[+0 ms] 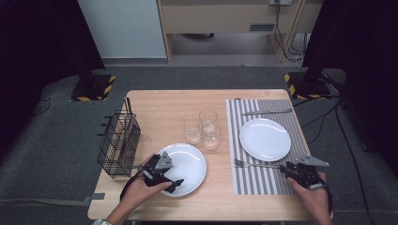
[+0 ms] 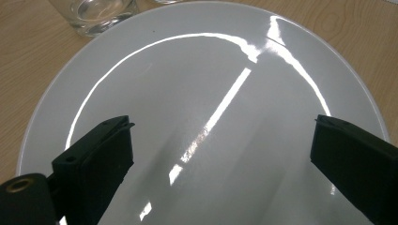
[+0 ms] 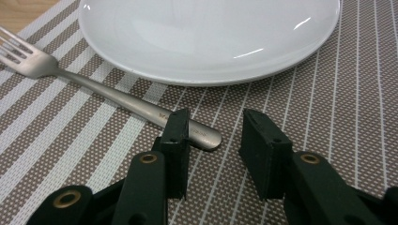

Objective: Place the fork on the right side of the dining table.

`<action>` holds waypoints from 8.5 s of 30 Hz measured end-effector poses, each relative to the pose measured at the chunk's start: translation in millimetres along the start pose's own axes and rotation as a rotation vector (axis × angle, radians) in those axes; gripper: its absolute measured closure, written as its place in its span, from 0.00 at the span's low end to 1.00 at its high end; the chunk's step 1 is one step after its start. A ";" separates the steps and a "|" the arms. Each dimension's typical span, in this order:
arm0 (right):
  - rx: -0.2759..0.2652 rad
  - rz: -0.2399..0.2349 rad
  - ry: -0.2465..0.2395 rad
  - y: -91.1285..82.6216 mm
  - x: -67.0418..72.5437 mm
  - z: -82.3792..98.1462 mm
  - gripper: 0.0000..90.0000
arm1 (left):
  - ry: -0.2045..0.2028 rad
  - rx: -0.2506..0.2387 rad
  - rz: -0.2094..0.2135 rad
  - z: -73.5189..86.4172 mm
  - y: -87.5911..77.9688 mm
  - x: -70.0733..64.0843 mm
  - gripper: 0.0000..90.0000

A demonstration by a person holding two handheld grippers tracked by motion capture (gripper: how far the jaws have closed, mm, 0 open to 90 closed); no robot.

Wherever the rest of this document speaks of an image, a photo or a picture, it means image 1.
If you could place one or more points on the white cabinet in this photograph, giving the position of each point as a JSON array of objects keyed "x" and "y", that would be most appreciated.
[{"x": 125, "y": 28}]

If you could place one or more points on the grey striped placemat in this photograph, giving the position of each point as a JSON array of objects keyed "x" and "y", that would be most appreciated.
[{"x": 266, "y": 184}]

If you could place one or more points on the metal knife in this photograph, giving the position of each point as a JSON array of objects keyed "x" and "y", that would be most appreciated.
[{"x": 269, "y": 112}]

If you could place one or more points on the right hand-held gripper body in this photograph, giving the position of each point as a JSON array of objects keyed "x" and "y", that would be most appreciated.
[{"x": 306, "y": 175}]

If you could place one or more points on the metal fork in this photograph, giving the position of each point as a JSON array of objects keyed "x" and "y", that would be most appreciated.
[{"x": 256, "y": 164}]

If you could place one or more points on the black stand with striped base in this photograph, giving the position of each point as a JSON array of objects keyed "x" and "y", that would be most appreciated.
[
  {"x": 94, "y": 89},
  {"x": 308, "y": 87}
]

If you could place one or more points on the clear drinking glass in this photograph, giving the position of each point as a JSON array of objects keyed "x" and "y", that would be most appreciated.
[
  {"x": 208, "y": 118},
  {"x": 212, "y": 141},
  {"x": 193, "y": 134}
]

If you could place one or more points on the person's left hand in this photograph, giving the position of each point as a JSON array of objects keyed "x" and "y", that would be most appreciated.
[{"x": 140, "y": 193}]

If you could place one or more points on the wooden cabinet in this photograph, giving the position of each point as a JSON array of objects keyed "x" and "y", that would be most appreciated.
[{"x": 219, "y": 15}]

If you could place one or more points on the white plate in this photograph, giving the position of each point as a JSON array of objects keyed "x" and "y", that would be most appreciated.
[
  {"x": 266, "y": 140},
  {"x": 191, "y": 165}
]

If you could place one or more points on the metal cutlery piece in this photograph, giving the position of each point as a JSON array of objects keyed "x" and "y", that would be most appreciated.
[{"x": 130, "y": 128}]

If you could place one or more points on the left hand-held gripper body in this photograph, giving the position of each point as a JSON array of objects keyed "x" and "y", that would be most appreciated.
[{"x": 158, "y": 170}]

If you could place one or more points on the black curtain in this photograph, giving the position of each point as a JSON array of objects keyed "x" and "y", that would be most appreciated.
[
  {"x": 37, "y": 47},
  {"x": 369, "y": 62}
]

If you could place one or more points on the person's right hand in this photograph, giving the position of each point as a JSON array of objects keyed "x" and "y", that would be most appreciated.
[{"x": 316, "y": 203}]

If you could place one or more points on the grey tape strip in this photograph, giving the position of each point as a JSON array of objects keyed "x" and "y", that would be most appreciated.
[{"x": 97, "y": 196}]

